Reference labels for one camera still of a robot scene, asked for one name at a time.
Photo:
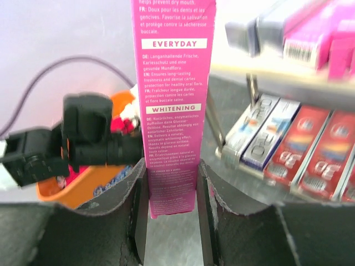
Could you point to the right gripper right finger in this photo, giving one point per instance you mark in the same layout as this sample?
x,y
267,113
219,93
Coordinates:
x,y
236,229

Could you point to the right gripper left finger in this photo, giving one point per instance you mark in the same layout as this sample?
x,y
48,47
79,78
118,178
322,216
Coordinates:
x,y
108,230

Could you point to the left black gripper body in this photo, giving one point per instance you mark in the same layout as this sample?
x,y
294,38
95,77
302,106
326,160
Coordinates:
x,y
87,137

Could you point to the red 3D toothpaste box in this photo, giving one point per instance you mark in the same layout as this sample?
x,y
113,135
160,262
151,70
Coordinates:
x,y
328,166
348,194

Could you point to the purple silver toothpaste box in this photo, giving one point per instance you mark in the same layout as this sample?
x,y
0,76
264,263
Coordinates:
x,y
246,128
270,134

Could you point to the silver red toothpaste box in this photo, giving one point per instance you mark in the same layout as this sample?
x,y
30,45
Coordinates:
x,y
287,163

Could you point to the pink toothpaste box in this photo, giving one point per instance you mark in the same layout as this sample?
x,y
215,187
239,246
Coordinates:
x,y
341,55
173,44
309,44

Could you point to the silver toothpaste box small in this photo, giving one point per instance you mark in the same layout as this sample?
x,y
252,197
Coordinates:
x,y
240,24

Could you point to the silver Protefix toothpaste box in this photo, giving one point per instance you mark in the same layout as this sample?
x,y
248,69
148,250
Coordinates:
x,y
286,16

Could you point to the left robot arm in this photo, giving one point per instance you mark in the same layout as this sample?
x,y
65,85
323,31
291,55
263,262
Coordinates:
x,y
35,155

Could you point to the white two-tier shelf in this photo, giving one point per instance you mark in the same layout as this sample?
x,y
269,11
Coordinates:
x,y
247,180

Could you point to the red cloth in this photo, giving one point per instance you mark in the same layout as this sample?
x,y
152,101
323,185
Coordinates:
x,y
124,125

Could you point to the white pink cloth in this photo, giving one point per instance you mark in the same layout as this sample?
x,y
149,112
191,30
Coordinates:
x,y
132,109

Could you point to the orange plastic bin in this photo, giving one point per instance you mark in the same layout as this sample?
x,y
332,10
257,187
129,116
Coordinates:
x,y
90,181

